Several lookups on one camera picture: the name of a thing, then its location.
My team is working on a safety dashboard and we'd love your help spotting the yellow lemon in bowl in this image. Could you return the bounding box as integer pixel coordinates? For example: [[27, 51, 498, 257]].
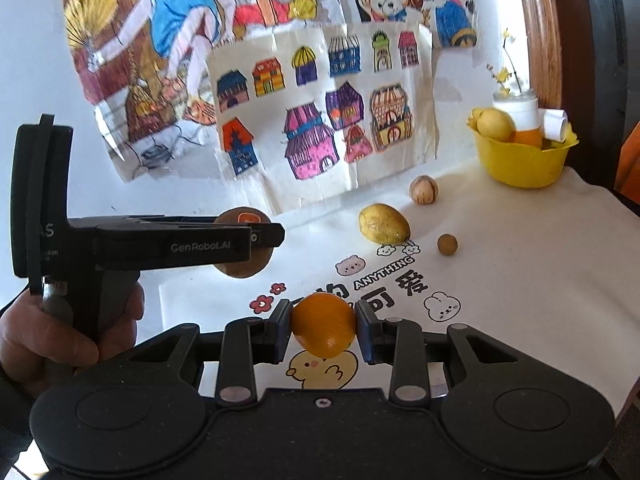
[[476, 107, 514, 142]]

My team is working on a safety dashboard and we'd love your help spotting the white jar with flowers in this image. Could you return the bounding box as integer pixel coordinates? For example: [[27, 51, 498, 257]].
[[486, 28, 541, 132]]

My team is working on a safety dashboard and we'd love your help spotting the yellow-green passion fruit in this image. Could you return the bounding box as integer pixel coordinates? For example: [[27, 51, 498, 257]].
[[358, 204, 411, 245]]

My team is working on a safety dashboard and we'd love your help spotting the small brown longan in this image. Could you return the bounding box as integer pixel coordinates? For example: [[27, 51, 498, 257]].
[[437, 233, 459, 256]]

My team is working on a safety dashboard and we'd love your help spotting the round tan walnut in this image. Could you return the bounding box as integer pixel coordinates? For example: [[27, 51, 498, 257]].
[[409, 176, 439, 205]]

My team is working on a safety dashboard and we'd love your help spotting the person's left hand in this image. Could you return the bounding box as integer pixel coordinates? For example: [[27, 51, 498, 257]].
[[1, 285, 144, 398]]

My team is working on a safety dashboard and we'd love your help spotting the rolled white paper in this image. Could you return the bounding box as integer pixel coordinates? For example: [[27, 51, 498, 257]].
[[538, 108, 568, 143]]

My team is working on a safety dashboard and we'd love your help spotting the colourful houses drawing paper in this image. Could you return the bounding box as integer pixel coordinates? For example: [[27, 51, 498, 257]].
[[207, 22, 438, 214]]

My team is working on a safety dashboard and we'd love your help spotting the brown kiwi fruit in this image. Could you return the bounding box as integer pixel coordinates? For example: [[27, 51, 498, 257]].
[[214, 206, 273, 280]]

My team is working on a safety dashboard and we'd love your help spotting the wooden frame edge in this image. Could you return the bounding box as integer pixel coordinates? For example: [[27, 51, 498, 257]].
[[522, 0, 562, 108]]

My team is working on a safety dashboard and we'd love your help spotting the boy with fan drawing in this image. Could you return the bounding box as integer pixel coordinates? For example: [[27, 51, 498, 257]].
[[63, 0, 349, 181]]

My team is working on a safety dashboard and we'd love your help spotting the yellow plastic bowl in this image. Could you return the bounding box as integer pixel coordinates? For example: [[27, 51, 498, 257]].
[[466, 107, 579, 188]]

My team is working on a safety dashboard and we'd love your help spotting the small orange tangerine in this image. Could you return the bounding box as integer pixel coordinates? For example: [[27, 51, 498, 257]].
[[291, 292, 356, 359]]

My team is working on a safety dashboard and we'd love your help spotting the white printed table cloth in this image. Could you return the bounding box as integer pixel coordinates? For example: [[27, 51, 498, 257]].
[[160, 164, 639, 411]]

